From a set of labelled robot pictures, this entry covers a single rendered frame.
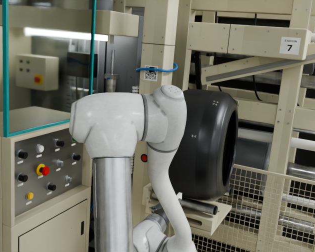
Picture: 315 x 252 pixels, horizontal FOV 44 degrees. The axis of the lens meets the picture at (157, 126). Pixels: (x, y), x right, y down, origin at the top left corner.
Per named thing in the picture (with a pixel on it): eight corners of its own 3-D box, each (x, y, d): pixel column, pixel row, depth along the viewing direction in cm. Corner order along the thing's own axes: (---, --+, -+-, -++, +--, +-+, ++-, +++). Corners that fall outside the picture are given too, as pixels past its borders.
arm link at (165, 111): (175, 126, 122) (132, 126, 118) (186, 76, 111) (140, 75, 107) (186, 154, 112) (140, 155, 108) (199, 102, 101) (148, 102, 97)
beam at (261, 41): (185, 49, 212) (188, 21, 209) (201, 50, 235) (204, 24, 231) (302, 60, 187) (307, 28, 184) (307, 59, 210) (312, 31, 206)
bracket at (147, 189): (141, 204, 198) (143, 186, 195) (172, 182, 233) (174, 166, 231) (147, 206, 196) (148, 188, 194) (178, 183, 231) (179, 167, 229)
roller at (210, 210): (149, 198, 199) (150, 189, 198) (153, 196, 203) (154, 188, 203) (214, 216, 184) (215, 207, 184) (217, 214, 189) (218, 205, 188)
